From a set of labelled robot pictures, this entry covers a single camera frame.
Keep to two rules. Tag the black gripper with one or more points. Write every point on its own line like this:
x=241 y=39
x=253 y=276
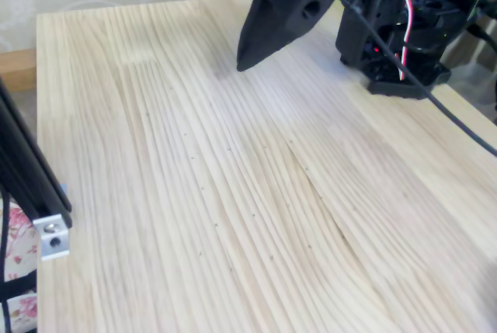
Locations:
x=280 y=10

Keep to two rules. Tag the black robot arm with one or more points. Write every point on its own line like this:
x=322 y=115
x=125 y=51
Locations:
x=435 y=38

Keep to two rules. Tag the brown wooden board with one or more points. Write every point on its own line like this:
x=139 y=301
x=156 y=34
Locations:
x=17 y=69

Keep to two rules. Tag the floral patterned cloth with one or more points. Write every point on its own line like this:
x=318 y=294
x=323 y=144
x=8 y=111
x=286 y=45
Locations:
x=21 y=224

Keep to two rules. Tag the aluminium extrusion post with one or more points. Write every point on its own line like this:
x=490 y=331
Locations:
x=31 y=170

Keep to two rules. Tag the silver metal corner bracket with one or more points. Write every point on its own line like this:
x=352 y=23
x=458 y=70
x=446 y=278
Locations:
x=52 y=240

